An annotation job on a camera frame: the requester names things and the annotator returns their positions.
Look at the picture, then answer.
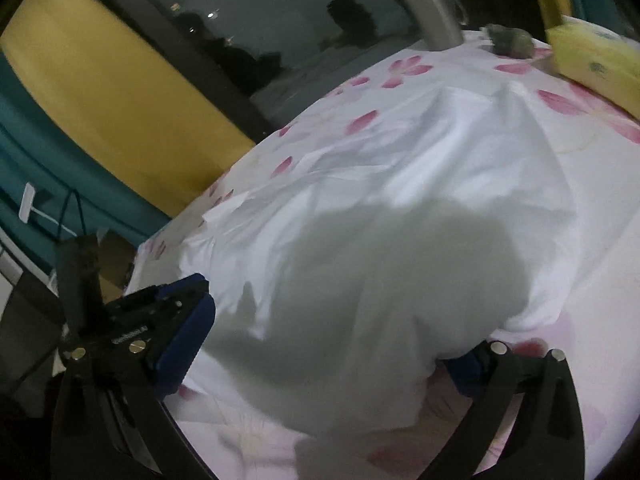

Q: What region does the white garment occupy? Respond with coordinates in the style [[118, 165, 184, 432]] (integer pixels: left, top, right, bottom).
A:
[[186, 86, 580, 434]]

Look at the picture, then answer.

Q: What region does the floral pink bed sheet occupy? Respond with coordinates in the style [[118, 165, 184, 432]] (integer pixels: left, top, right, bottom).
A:
[[130, 35, 639, 479]]

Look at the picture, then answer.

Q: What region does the white desk lamp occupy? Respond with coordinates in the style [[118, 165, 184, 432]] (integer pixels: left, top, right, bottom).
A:
[[17, 182, 77, 236]]

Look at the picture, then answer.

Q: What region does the left teal curtain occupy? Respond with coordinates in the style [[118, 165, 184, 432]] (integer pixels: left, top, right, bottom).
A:
[[1, 58, 169, 271]]

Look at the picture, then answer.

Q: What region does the left yellow curtain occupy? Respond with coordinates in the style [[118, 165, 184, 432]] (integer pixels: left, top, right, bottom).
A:
[[1, 0, 254, 217]]

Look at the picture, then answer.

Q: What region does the yellow tissue pack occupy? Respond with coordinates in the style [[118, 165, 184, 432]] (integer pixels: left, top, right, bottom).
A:
[[546, 16, 639, 119]]

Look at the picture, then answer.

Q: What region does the small grey object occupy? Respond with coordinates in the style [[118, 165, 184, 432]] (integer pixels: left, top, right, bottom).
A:
[[485, 24, 536, 58]]

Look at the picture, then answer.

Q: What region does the steel thermos bottle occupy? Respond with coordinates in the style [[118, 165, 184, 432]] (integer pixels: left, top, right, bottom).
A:
[[375, 0, 467, 53]]

